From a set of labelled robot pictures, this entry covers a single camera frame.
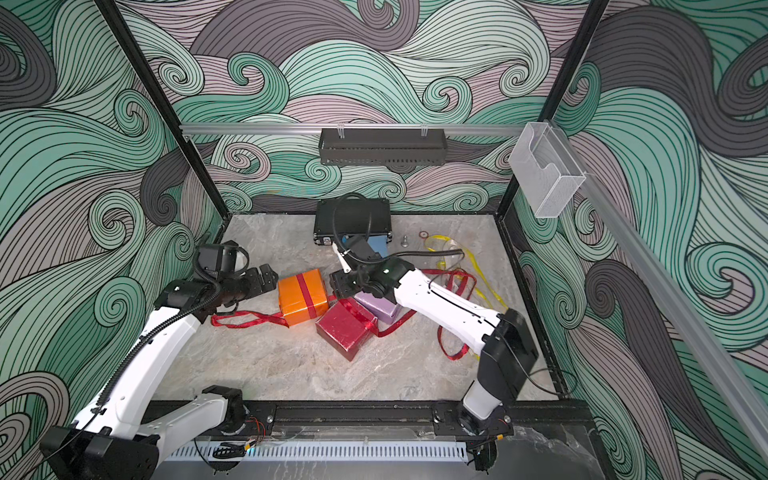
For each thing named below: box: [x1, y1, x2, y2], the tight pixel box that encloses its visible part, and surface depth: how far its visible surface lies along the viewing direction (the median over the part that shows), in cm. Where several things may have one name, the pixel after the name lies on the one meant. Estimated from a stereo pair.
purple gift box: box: [354, 290, 404, 325], surface depth 87 cm
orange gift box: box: [278, 269, 329, 327], surface depth 90 cm
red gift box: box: [315, 297, 378, 361], surface depth 85 cm
